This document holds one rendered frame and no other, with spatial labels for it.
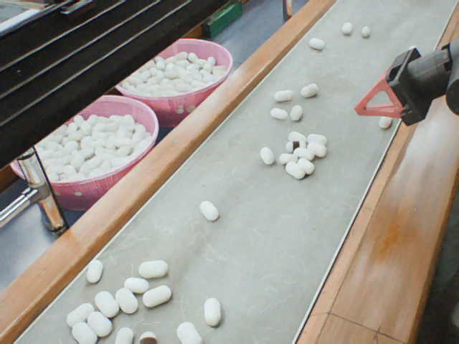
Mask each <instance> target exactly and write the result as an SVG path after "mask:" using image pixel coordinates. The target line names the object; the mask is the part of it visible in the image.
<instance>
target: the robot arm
mask: <svg viewBox="0 0 459 344"><path fill-rule="evenodd" d="M383 91H385V92H386V94H387V95H388V97H389V99H390V100H391V102H388V103H384V104H380V105H370V106H367V104H368V102H369V101H370V100H371V99H372V98H373V97H374V96H375V95H377V94H378V93H379V92H383ZM443 95H445V100H446V103H447V106H448V107H449V108H450V111H451V112H452V113H455V114H456V115H458V116H459V38H457V39H455V41H453V42H450V43H448V44H446V45H444V46H441V47H439V48H437V49H435V51H432V52H430V53H428V54H426V55H424V56H421V55H420V53H419V52H418V49H417V48H416V47H414V48H411V49H408V51H406V52H405V53H402V54H400V55H398V56H397V57H396V59H395V61H394V62H393V63H392V64H390V65H389V66H388V67H387V68H386V70H385V71H384V72H383V73H382V74H381V75H380V76H379V78H378V79H377V81H376V82H375V83H374V84H373V85H372V86H371V87H370V88H369V90H368V92H367V93H366V94H365V95H363V97H362V98H361V99H360V101H359V102H358V103H357V104H356V105H355V107H354V110H355V111H356V112H357V114H358V115H368V116H384V117H391V118H396V119H401V120H402V122H404V124H405V125H406V126H409V125H412V124H415V123H418V122H420V121H423V120H425V119H426V116H427V113H428V111H429V108H430V105H431V103H432V101H433V100H436V98H438V97H441V96H443Z"/></svg>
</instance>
